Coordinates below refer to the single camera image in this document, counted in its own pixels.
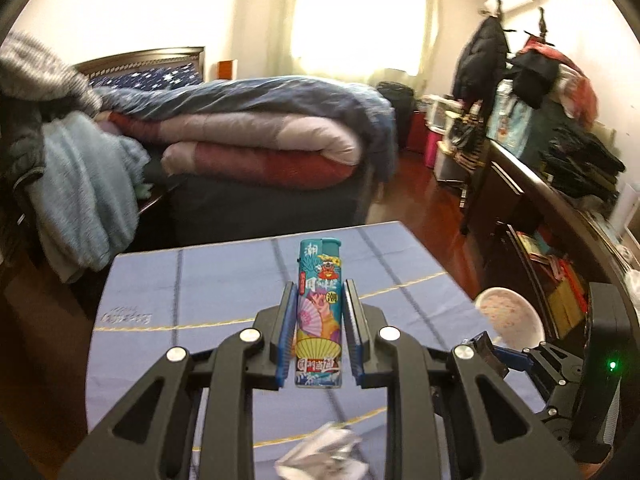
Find white tissue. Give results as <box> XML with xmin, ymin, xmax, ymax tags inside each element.
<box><xmin>274</xmin><ymin>422</ymin><xmax>369</xmax><ymax>480</ymax></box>

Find colourful printed lighter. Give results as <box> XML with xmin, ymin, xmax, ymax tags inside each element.
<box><xmin>294</xmin><ymin>237</ymin><xmax>343</xmax><ymax>388</ymax></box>

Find white floral trash bin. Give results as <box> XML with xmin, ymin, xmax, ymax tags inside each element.
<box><xmin>475</xmin><ymin>287</ymin><xmax>546</xmax><ymax>351</ymax></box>

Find blue table cloth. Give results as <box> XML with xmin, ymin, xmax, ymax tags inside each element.
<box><xmin>86</xmin><ymin>222</ymin><xmax>490</xmax><ymax>479</ymax></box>

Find dark wooden cabinet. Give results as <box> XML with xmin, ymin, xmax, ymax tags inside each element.
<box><xmin>460</xmin><ymin>141</ymin><xmax>639</xmax><ymax>340</ymax></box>

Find bed with dark sheet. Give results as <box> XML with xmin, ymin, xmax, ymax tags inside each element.
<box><xmin>129</xmin><ymin>159</ymin><xmax>378</xmax><ymax>252</ymax></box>

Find light blue fleece blanket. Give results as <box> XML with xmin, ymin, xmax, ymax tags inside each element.
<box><xmin>26</xmin><ymin>112</ymin><xmax>150</xmax><ymax>283</ymax></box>

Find pile of dark clothes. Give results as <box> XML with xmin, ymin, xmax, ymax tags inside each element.
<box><xmin>540</xmin><ymin>126</ymin><xmax>626</xmax><ymax>203</ymax></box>

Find teal printed bag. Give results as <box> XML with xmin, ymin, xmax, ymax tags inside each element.
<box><xmin>486</xmin><ymin>79</ymin><xmax>534</xmax><ymax>158</ymax></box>

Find folded pink red quilt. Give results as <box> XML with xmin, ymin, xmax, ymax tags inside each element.
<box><xmin>98</xmin><ymin>110</ymin><xmax>362</xmax><ymax>190</ymax></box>

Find blue duvet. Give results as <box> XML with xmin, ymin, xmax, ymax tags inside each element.
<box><xmin>94</xmin><ymin>75</ymin><xmax>398</xmax><ymax>182</ymax></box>

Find black suitcase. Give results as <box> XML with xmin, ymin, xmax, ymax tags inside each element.
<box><xmin>375</xmin><ymin>81</ymin><xmax>414</xmax><ymax>150</ymax></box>

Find red clothes on rack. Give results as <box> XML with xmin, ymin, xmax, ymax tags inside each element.
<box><xmin>518</xmin><ymin>37</ymin><xmax>598</xmax><ymax>130</ymax></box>

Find black coat on rack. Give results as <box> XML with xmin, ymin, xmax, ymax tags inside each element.
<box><xmin>451</xmin><ymin>16</ymin><xmax>510</xmax><ymax>118</ymax></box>

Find dark wooden headboard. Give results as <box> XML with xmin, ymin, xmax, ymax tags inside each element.
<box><xmin>75</xmin><ymin>47</ymin><xmax>205</xmax><ymax>91</ymax></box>

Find orange bedside box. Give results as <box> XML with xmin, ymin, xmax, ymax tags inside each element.
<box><xmin>216</xmin><ymin>60</ymin><xmax>238</xmax><ymax>80</ymax></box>

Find grey knitted blanket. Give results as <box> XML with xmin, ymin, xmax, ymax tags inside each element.
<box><xmin>1</xmin><ymin>32</ymin><xmax>102</xmax><ymax>116</ymax></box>

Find sheer window curtain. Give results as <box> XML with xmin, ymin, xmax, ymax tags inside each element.
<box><xmin>266</xmin><ymin>0</ymin><xmax>440</xmax><ymax>89</ymax></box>

